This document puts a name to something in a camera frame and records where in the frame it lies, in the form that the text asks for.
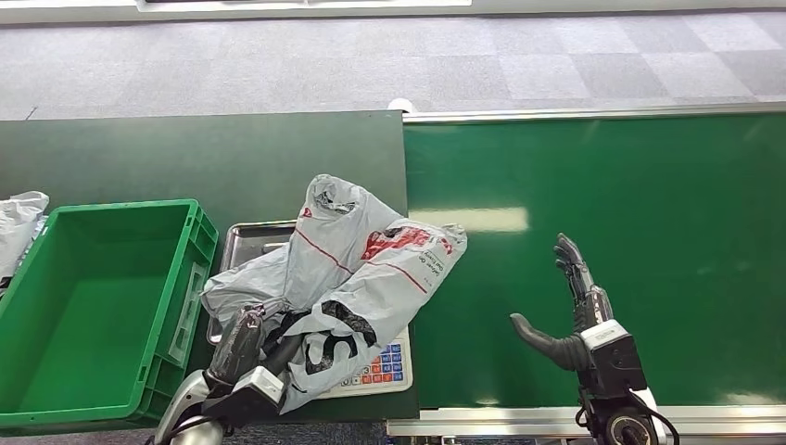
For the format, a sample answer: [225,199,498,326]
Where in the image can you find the crumpled grey poly bag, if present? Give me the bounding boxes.
[0,190,50,290]

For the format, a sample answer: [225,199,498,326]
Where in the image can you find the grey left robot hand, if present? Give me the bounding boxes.
[207,300,307,387]

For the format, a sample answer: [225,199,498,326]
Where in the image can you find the grey poly bag black letters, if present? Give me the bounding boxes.
[200,174,469,415]

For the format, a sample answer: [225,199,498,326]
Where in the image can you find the aluminium conveyor rail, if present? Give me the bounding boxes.
[401,101,786,124]
[387,405,786,439]

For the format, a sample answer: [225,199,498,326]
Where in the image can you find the white electronic scale steel tray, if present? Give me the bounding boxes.
[207,220,413,401]

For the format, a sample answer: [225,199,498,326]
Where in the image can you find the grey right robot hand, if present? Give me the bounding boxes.
[509,233,616,374]

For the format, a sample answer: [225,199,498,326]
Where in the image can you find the green plastic crate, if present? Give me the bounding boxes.
[0,197,221,431]

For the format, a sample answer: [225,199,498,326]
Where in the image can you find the green conveyor belt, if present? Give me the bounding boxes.
[403,112,786,412]

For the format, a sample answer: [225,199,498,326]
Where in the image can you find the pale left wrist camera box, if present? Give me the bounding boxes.
[204,366,288,426]

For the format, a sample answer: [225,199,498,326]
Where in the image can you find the white wall baseboard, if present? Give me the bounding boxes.
[0,0,786,24]

